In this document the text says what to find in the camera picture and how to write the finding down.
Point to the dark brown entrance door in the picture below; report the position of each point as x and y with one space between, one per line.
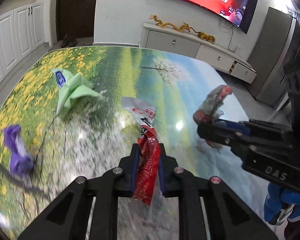
75 18

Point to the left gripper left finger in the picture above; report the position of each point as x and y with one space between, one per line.
87 208

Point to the golden dragon figurine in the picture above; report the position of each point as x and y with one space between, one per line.
182 28

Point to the green tissue packet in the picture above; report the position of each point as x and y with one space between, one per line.
70 89

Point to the golden tiger figurine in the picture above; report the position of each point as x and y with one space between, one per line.
205 37

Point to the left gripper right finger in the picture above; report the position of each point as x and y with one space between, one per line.
208 208

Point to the red snack wrapper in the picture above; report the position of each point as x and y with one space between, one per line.
149 148

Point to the purple wrapper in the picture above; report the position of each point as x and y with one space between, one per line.
21 160

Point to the white tv cabinet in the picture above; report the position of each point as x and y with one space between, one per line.
223 60

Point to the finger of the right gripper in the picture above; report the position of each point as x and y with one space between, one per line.
238 127

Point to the blue gloved right hand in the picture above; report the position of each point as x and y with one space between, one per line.
281 203

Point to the pair of dark shoes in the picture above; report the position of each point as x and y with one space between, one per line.
68 41

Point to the clear red wrapper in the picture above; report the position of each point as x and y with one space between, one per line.
209 111

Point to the white shoe cabinet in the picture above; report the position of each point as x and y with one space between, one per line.
21 31

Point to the grey refrigerator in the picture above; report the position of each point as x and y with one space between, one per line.
277 44

